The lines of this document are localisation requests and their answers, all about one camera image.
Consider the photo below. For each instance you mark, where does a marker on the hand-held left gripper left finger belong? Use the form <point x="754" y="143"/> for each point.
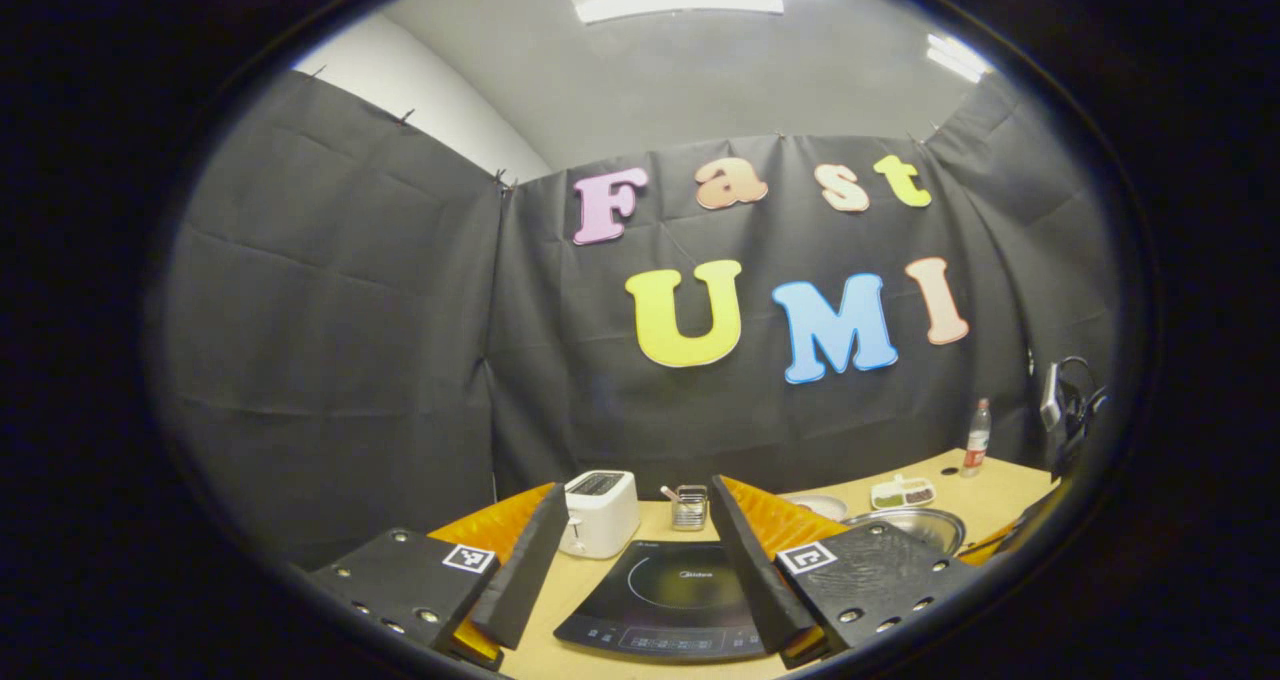
<point x="530" y="570"/>

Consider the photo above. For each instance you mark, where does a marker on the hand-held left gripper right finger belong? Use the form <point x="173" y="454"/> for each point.
<point x="750" y="580"/>

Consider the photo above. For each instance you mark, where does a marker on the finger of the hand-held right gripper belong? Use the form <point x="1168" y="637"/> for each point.
<point x="1000" y="548"/>

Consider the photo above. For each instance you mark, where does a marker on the black induction cooktop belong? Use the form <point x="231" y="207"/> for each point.
<point x="670" y="600"/>

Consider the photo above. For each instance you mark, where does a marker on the red label water bottle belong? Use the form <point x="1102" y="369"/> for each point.
<point x="977" y="445"/>

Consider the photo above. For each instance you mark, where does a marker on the white toaster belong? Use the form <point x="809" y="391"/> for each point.
<point x="600" y="515"/>

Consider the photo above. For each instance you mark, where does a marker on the round white plate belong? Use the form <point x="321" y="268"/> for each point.
<point x="820" y="506"/>

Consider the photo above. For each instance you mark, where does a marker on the white divided dish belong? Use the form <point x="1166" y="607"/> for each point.
<point x="903" y="494"/>

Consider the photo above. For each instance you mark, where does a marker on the small ceiling light panel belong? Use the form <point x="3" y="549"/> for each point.
<point x="958" y="58"/>

